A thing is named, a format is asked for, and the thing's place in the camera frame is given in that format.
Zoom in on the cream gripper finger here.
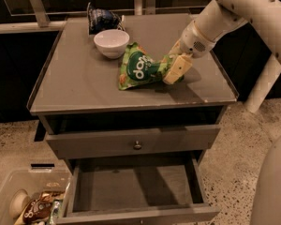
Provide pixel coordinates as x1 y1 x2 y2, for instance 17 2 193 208
169 40 182 54
163 53 192 84

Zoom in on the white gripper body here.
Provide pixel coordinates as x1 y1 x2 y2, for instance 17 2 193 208
180 21 215 58

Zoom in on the green rice chip bag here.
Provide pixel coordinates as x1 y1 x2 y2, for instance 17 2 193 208
118 42 175 90

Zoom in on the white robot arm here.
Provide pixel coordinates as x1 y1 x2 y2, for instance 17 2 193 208
163 0 281 84

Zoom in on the grey drawer cabinet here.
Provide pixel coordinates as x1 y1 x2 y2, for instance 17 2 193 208
28 14 237 225

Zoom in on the dark blue snack bag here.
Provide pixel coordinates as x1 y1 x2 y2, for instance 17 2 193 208
87 3 125 35

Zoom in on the round metal drawer knob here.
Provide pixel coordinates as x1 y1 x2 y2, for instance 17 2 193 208
133 141 142 150

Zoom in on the open grey middle drawer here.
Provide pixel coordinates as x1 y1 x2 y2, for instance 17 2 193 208
57 152 219 225

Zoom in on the grey upper drawer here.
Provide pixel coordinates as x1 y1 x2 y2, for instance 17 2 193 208
46 125 220 159

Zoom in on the brown snack bag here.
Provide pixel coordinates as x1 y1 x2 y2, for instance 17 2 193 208
22 191 65 224

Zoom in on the white ceramic bowl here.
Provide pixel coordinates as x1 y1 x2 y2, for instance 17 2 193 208
94 29 130 59

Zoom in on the metal glass railing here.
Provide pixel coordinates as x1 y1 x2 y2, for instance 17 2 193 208
0 0 281 36

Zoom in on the green snack packet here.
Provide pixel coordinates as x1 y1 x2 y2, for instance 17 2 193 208
47 200 63 225

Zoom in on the clear plastic storage bin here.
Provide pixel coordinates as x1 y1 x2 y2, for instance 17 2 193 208
0 168 71 225

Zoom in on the white round object in bin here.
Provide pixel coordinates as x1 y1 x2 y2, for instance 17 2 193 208
9 189 30 218

